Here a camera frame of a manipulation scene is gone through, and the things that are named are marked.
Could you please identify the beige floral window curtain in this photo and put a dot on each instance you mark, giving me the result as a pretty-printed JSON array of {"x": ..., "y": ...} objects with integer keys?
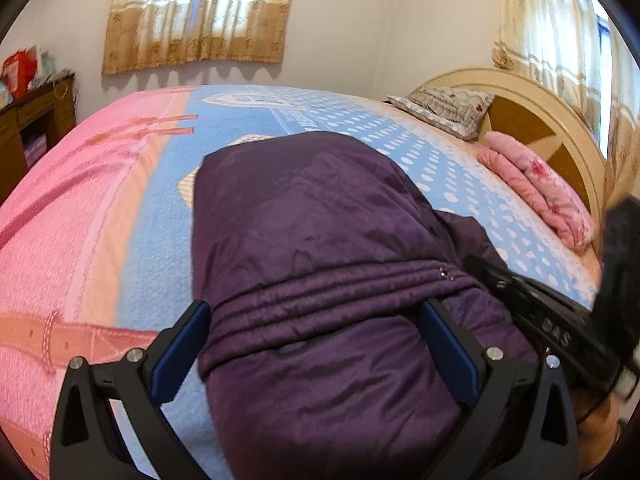
[{"x": 145, "y": 34}]

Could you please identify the folded pink blanket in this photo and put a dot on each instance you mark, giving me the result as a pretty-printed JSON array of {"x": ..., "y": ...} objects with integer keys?
[{"x": 541, "y": 188}]

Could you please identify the brown wooden desk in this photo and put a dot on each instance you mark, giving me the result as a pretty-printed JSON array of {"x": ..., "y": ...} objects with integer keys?
[{"x": 32, "y": 125}]

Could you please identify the grey patterned pillow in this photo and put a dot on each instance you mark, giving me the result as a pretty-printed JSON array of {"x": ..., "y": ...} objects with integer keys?
[{"x": 458, "y": 112}]

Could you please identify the pink and blue bedspread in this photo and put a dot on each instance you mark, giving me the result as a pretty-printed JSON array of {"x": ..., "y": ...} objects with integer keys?
[{"x": 96, "y": 240}]

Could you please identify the purple quilted jacket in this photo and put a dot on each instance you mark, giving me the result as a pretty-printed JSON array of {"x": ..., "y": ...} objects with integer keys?
[{"x": 314, "y": 253}]

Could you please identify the beige wooden headboard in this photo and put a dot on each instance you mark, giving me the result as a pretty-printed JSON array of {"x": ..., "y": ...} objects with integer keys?
[{"x": 537, "y": 118}]

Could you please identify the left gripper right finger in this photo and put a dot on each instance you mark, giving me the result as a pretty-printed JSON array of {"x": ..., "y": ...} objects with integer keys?
[{"x": 517, "y": 418}]

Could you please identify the red gift box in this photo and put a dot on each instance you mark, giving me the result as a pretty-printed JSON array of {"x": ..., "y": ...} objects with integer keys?
[{"x": 19, "y": 70}]

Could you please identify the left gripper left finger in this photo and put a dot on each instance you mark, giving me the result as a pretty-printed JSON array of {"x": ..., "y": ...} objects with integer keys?
[{"x": 87, "y": 443}]

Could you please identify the beige side window curtain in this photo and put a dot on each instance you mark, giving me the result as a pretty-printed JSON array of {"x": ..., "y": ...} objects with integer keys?
[{"x": 573, "y": 48}]

